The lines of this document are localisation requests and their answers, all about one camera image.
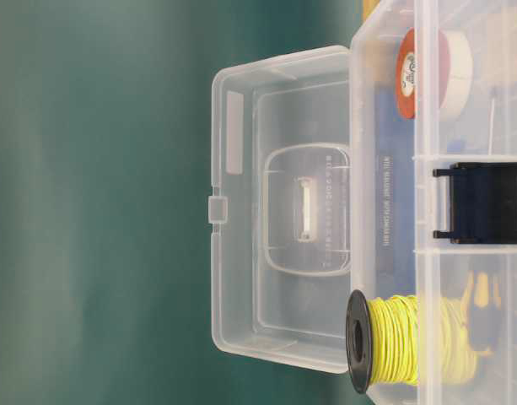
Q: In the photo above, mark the clear plastic toolbox lid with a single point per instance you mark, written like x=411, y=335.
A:
x=280, y=209

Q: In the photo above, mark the clear plastic toolbox body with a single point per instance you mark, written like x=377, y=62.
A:
x=398, y=204

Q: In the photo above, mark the black toolbox latch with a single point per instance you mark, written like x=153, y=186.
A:
x=483, y=203

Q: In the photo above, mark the red tape roll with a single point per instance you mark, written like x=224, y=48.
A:
x=406, y=68

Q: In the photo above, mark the white tape roll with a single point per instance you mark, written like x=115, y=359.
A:
x=455, y=73

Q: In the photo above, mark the yellow wire spool black flange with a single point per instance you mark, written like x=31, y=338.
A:
x=382, y=348

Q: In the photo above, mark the blue yellow handled tool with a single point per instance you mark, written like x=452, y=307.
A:
x=483, y=305

